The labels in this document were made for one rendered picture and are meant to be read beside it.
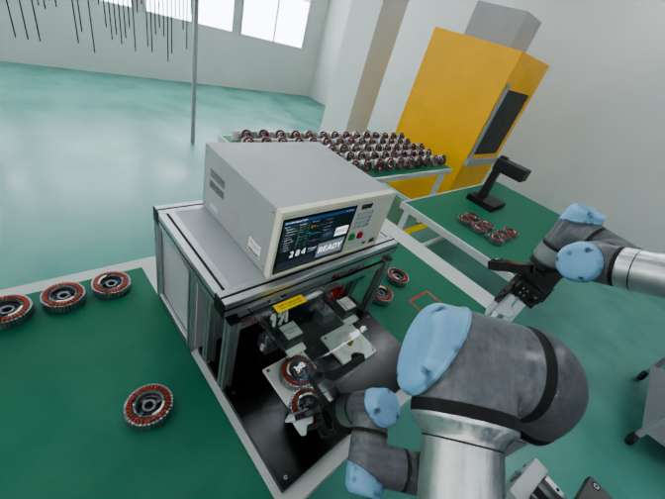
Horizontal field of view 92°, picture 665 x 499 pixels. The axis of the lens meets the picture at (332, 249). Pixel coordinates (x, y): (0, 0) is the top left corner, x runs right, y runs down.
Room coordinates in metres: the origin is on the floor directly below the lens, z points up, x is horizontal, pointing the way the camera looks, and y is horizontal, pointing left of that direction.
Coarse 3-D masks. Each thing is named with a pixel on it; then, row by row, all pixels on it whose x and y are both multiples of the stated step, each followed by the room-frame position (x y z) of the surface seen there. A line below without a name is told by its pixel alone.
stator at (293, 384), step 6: (282, 366) 0.60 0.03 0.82; (288, 366) 0.60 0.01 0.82; (282, 372) 0.58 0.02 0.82; (288, 372) 0.58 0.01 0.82; (294, 372) 0.60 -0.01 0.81; (282, 378) 0.56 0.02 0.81; (288, 378) 0.56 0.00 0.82; (294, 378) 0.57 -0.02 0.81; (288, 384) 0.55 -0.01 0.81; (294, 384) 0.55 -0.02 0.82; (294, 390) 0.55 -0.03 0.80
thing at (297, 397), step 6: (300, 390) 0.54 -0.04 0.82; (294, 396) 0.52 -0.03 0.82; (300, 396) 0.52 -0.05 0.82; (294, 402) 0.50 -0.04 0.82; (300, 402) 0.52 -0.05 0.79; (312, 402) 0.52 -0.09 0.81; (288, 408) 0.49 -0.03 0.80; (294, 408) 0.49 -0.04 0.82; (300, 408) 0.50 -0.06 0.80; (312, 426) 0.46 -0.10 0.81; (318, 426) 0.47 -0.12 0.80
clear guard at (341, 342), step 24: (312, 288) 0.70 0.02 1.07; (264, 312) 0.56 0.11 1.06; (288, 312) 0.58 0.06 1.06; (312, 312) 0.61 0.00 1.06; (336, 312) 0.64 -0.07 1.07; (288, 336) 0.51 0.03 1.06; (312, 336) 0.53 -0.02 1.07; (336, 336) 0.56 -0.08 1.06; (360, 336) 0.59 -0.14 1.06; (288, 360) 0.45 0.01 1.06; (312, 360) 0.47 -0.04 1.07; (336, 360) 0.50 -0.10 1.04; (312, 384) 0.43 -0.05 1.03
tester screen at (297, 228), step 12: (324, 216) 0.73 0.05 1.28; (336, 216) 0.77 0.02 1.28; (348, 216) 0.81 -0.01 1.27; (288, 228) 0.64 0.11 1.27; (300, 228) 0.67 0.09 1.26; (312, 228) 0.70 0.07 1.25; (324, 228) 0.74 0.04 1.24; (288, 240) 0.65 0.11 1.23; (300, 240) 0.68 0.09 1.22; (312, 240) 0.71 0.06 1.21; (324, 240) 0.75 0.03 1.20; (288, 252) 0.65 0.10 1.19; (312, 252) 0.72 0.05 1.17; (276, 264) 0.63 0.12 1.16
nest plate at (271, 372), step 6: (282, 360) 0.64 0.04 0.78; (270, 366) 0.61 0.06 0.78; (276, 366) 0.61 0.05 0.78; (264, 372) 0.58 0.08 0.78; (270, 372) 0.59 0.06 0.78; (276, 372) 0.59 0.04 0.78; (270, 378) 0.57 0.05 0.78; (276, 378) 0.58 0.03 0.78; (276, 384) 0.56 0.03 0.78; (282, 384) 0.56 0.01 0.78; (276, 390) 0.54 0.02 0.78; (282, 390) 0.55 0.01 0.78; (288, 390) 0.55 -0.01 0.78; (282, 396) 0.53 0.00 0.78; (288, 396) 0.53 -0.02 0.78; (288, 402) 0.52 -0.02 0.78
